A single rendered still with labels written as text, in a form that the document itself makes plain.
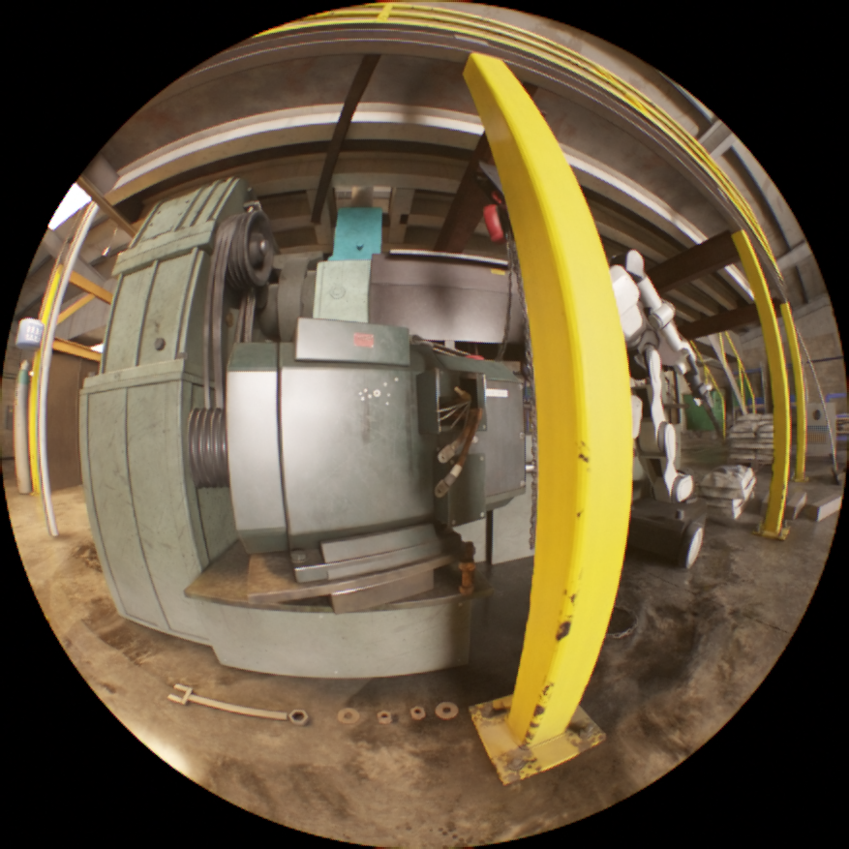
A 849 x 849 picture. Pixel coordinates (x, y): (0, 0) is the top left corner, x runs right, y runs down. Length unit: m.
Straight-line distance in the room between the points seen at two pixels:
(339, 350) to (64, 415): 4.77
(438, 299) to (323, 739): 1.56
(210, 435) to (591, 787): 1.05
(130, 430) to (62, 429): 4.10
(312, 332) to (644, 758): 1.10
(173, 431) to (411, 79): 1.52
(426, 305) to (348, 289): 0.37
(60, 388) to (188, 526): 4.37
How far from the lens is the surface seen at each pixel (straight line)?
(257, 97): 1.60
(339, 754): 0.74
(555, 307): 0.37
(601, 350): 0.36
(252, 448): 0.54
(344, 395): 0.56
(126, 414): 0.99
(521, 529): 1.41
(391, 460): 0.59
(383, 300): 1.32
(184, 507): 0.85
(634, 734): 0.80
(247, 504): 0.56
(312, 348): 0.57
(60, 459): 5.02
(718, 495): 2.28
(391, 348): 0.61
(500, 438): 0.76
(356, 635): 0.75
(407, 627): 0.74
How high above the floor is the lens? 0.65
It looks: 1 degrees up
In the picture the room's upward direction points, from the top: 2 degrees counter-clockwise
